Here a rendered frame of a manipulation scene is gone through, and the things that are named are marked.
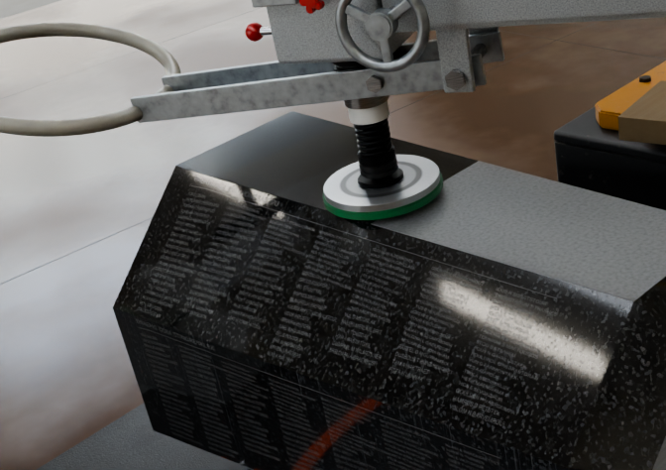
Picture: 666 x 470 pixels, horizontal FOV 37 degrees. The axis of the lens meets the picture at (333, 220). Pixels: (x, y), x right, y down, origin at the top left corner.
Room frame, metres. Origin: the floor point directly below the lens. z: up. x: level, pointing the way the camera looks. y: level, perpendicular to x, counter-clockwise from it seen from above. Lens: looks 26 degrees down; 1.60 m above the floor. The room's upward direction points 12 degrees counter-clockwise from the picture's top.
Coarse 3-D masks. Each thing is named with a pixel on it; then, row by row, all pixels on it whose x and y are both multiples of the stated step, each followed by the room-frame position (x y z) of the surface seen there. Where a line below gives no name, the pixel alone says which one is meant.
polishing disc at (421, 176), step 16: (400, 160) 1.72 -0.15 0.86; (416, 160) 1.71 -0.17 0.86; (336, 176) 1.71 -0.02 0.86; (352, 176) 1.69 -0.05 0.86; (416, 176) 1.63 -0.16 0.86; (432, 176) 1.62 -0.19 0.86; (336, 192) 1.64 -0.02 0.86; (352, 192) 1.62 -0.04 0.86; (368, 192) 1.61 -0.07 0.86; (384, 192) 1.59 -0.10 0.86; (400, 192) 1.58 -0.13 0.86; (416, 192) 1.57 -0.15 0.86; (352, 208) 1.57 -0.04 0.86; (368, 208) 1.56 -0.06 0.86; (384, 208) 1.55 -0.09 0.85
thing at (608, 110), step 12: (648, 72) 2.12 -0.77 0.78; (660, 72) 2.10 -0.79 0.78; (636, 84) 2.06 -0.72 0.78; (648, 84) 2.05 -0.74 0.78; (612, 96) 2.02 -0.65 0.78; (624, 96) 2.01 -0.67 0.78; (636, 96) 2.00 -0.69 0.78; (600, 108) 1.97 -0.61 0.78; (612, 108) 1.96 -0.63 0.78; (624, 108) 1.94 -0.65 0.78; (600, 120) 1.96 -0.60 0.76; (612, 120) 1.93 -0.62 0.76
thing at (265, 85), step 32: (256, 64) 1.81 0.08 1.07; (288, 64) 1.78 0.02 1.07; (320, 64) 1.75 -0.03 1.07; (416, 64) 1.54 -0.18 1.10; (480, 64) 1.49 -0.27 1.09; (160, 96) 1.79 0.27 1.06; (192, 96) 1.75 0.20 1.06; (224, 96) 1.72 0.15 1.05; (256, 96) 1.69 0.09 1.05; (288, 96) 1.66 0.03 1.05; (320, 96) 1.63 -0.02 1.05; (352, 96) 1.60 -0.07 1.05
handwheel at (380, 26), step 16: (416, 0) 1.43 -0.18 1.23; (336, 16) 1.49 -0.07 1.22; (352, 16) 1.48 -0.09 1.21; (368, 16) 1.47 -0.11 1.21; (384, 16) 1.45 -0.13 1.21; (416, 16) 1.43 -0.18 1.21; (368, 32) 1.46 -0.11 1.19; (384, 32) 1.44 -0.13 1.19; (352, 48) 1.48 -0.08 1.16; (384, 48) 1.46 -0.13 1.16; (416, 48) 1.43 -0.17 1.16; (368, 64) 1.47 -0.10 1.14; (384, 64) 1.46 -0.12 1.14; (400, 64) 1.44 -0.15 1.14
